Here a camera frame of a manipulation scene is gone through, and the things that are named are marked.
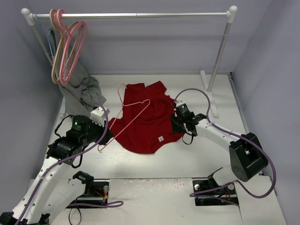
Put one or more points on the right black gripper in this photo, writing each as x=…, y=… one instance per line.
x=176, y=124

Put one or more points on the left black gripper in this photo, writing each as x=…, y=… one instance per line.
x=104, y=132

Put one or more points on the red t shirt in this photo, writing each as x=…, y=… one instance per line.
x=145, y=125

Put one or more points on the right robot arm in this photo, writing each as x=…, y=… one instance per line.
x=246, y=160

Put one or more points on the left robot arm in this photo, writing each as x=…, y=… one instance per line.
x=40, y=206

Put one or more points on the grey t shirt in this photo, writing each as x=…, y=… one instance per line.
x=82, y=92

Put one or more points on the tan plastic hanger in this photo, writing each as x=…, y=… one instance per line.
x=56, y=77

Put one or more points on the pink plastic hanger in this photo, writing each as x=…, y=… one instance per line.
x=70, y=54
x=68, y=49

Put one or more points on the white metal clothes rack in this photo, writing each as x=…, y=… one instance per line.
x=229, y=15

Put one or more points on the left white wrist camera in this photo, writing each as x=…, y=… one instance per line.
x=98, y=115

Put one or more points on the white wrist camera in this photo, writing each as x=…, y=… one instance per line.
x=178, y=103
x=98, y=115

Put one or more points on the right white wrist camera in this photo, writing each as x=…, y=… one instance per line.
x=178, y=103

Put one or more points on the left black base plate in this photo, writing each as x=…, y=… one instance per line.
x=96, y=196

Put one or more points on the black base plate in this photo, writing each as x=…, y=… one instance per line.
x=206, y=193
x=96, y=196

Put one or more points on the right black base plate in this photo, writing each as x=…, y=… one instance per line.
x=206, y=193

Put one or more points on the blue wire hanger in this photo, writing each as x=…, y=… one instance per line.
x=50, y=48

